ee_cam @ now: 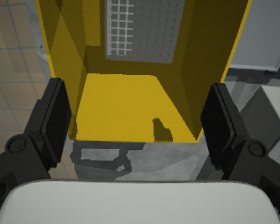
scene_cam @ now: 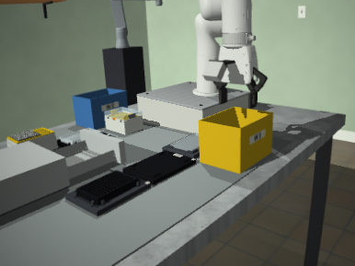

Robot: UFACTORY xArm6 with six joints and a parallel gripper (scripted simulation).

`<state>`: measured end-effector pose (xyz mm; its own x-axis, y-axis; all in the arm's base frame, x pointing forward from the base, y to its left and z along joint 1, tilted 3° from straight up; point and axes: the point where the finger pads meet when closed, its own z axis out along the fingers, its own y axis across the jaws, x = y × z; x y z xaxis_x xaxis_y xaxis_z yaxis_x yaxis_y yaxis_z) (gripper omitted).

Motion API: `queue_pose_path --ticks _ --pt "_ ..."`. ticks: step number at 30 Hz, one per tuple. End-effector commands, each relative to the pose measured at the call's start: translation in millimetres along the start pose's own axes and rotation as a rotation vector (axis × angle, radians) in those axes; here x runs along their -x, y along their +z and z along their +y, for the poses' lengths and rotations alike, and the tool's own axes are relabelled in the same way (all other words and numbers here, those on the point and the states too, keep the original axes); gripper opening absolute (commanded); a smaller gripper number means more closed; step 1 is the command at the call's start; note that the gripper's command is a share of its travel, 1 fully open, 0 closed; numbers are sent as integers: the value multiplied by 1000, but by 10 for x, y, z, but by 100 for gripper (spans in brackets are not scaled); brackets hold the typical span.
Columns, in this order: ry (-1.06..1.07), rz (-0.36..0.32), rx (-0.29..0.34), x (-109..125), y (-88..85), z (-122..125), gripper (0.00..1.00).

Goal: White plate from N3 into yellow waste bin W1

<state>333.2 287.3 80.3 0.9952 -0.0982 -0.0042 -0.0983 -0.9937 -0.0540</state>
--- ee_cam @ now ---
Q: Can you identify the yellow open-top bin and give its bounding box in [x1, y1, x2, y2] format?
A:
[35, 0, 252, 143]

